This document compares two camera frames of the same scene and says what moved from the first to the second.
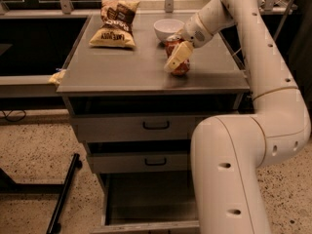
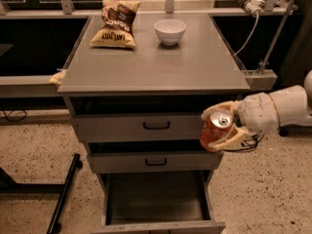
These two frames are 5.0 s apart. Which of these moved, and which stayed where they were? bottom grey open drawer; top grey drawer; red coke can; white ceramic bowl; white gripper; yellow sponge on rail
Moved: red coke can; white gripper
Stayed: top grey drawer; yellow sponge on rail; white ceramic bowl; bottom grey open drawer
